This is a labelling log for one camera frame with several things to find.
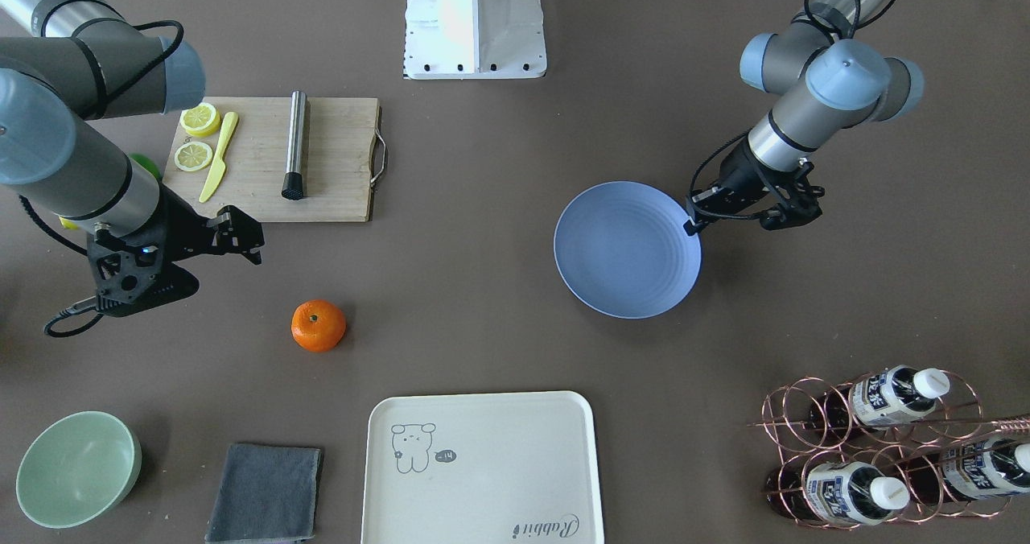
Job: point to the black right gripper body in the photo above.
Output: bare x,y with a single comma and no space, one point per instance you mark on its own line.
182,226

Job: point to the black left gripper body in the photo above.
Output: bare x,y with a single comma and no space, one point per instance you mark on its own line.
741,175

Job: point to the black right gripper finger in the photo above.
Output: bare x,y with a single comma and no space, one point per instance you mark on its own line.
238,232

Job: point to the blue ceramic plate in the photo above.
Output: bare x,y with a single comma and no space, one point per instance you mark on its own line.
621,247

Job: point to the orange mandarin fruit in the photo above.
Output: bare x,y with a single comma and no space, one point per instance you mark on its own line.
318,325

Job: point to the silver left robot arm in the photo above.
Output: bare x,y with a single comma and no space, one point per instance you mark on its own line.
825,81

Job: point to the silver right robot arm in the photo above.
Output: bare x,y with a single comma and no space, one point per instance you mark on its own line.
80,61

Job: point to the yellow plastic knife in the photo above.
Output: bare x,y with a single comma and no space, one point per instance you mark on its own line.
218,166

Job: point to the steel muddler with black tip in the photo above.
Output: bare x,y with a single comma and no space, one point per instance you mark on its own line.
293,187

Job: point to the lemon slice lower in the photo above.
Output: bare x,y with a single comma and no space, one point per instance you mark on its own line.
193,156

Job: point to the lemon slice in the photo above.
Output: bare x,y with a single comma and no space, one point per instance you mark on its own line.
200,121
193,156

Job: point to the green lime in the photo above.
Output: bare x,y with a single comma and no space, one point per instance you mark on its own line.
148,165

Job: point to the lemon slice upper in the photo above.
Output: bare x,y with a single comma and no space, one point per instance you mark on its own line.
200,121

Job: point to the wooden cutting board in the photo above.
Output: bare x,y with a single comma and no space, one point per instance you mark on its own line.
337,163

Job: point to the green ceramic bowl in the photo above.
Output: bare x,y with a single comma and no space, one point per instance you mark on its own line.
78,469

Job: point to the dark bottle white label middle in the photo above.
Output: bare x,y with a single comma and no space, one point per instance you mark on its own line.
895,396

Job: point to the dark bottle white label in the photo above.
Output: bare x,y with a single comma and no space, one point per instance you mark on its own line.
836,494
974,471
895,396

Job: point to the grey folded cloth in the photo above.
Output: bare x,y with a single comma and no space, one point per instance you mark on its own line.
267,494

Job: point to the dark bottle white label near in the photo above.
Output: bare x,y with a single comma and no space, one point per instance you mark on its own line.
836,494

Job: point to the cream rectangular tray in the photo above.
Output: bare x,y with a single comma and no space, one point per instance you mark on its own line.
483,468

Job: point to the dark bottle white label far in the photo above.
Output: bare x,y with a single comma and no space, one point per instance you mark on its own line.
974,471

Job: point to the copper wire bottle rack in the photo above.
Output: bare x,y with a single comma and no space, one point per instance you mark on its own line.
958,418

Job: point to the white camera pillar base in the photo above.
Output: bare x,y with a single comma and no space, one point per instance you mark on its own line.
474,40

